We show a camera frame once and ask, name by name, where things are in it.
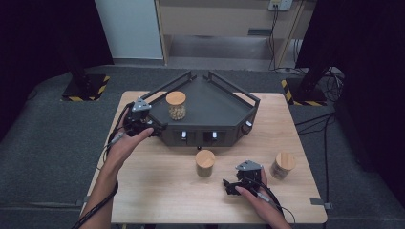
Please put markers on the glass jar of dark grains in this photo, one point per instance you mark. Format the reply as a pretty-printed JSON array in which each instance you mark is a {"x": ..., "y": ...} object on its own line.
[{"x": 283, "y": 162}]

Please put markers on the black stand with striped base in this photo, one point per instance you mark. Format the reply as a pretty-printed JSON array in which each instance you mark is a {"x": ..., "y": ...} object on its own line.
[
  {"x": 307, "y": 92},
  {"x": 84, "y": 86}
]

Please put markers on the glass jar of pale beans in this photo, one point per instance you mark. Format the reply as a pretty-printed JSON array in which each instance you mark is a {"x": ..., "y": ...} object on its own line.
[{"x": 176, "y": 101}]

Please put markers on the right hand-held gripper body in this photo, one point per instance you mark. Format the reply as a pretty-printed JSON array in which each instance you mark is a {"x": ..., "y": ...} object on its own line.
[{"x": 250, "y": 173}]

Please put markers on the white wall socket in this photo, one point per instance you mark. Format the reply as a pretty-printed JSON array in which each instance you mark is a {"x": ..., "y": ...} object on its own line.
[{"x": 280, "y": 4}]

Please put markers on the black curtain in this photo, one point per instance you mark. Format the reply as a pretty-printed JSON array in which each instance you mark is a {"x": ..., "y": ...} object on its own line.
[
  {"x": 366, "y": 79},
  {"x": 44, "y": 35}
]

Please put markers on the person's right hand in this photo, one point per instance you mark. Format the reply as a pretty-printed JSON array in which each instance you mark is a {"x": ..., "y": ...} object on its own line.
[{"x": 266, "y": 205}]

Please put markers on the grey tape strip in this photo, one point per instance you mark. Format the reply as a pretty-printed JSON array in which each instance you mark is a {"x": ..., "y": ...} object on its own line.
[
  {"x": 321, "y": 203},
  {"x": 81, "y": 202}
]

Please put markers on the person's left hand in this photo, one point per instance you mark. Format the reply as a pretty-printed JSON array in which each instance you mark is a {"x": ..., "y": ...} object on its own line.
[{"x": 122, "y": 149}]

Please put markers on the white panel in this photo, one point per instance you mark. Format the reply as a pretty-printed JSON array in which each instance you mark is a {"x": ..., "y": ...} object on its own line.
[{"x": 130, "y": 28}]

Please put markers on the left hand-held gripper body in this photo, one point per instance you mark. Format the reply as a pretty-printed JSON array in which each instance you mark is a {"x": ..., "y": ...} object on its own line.
[{"x": 138, "y": 116}]

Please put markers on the black corner shelf rack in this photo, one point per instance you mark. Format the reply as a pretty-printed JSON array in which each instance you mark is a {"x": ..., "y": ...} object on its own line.
[{"x": 207, "y": 105}]

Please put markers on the glass jar of green beans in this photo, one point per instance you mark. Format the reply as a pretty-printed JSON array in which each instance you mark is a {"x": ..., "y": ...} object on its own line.
[{"x": 205, "y": 160}]

